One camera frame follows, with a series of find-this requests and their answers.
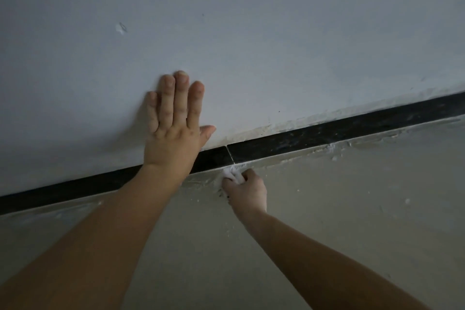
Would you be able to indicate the person's left hand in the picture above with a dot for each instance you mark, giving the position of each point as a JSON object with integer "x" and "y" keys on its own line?
{"x": 174, "y": 146}

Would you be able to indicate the person's right hand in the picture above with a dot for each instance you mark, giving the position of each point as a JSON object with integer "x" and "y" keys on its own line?
{"x": 247, "y": 191}

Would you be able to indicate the person's right fingers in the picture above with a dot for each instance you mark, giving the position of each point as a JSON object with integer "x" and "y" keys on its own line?
{"x": 238, "y": 180}

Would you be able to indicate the person's left little finger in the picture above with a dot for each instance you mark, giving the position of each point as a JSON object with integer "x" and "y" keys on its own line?
{"x": 152, "y": 110}

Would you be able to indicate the person's left middle finger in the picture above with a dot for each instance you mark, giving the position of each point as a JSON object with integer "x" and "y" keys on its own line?
{"x": 181, "y": 97}

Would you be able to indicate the person's left thumb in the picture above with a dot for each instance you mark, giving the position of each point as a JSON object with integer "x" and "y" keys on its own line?
{"x": 207, "y": 134}

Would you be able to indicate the white cleaning cloth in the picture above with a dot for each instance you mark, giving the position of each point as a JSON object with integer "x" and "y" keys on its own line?
{"x": 232, "y": 174}

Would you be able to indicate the person's left forearm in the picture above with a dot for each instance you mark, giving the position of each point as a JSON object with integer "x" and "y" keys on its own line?
{"x": 90, "y": 244}

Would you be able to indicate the person's right forearm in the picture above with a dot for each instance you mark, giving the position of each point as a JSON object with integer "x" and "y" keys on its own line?
{"x": 319, "y": 266}

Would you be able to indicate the black skirting tile strip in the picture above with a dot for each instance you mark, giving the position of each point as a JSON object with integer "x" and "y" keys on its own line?
{"x": 109, "y": 180}
{"x": 345, "y": 128}

